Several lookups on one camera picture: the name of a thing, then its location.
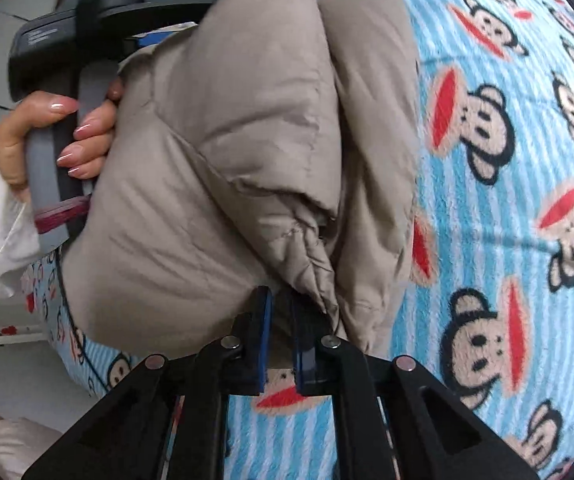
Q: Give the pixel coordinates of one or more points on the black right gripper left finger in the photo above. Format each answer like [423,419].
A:
[253,329]

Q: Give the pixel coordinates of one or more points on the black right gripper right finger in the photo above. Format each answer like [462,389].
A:
[312,365]

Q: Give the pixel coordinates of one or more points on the beige puffer jacket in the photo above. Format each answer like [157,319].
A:
[277,144]

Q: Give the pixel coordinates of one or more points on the left hand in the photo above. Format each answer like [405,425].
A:
[79,146]

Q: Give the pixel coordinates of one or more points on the blue monkey print blanket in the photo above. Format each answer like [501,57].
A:
[490,308]

